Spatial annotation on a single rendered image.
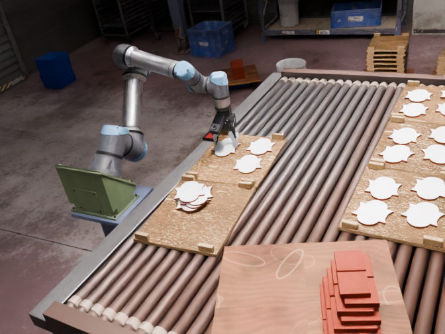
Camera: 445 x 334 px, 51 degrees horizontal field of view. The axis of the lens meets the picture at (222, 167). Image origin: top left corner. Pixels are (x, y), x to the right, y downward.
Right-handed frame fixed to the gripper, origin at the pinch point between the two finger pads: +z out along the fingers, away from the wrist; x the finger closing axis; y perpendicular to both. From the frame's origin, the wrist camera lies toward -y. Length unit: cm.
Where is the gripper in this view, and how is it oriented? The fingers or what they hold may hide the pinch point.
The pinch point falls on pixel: (225, 146)
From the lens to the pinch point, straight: 222.2
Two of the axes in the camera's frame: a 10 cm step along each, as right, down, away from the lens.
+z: 1.2, 8.5, 5.2
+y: 4.1, -5.2, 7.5
